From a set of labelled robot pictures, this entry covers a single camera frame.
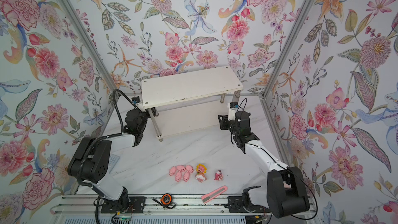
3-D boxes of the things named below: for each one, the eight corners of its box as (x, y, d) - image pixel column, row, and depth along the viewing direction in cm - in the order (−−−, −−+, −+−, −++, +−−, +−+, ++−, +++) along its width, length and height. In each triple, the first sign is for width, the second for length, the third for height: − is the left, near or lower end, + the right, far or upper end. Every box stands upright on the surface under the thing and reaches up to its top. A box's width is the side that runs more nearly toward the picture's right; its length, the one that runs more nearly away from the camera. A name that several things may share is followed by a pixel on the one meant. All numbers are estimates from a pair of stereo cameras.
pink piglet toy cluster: (168, 181, 83) (168, 180, 81) (170, 166, 88) (170, 165, 86) (193, 181, 83) (193, 180, 81) (193, 166, 88) (193, 165, 86)
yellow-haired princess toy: (195, 182, 82) (195, 180, 79) (195, 166, 88) (195, 163, 84) (207, 182, 82) (207, 180, 79) (206, 166, 88) (206, 163, 84)
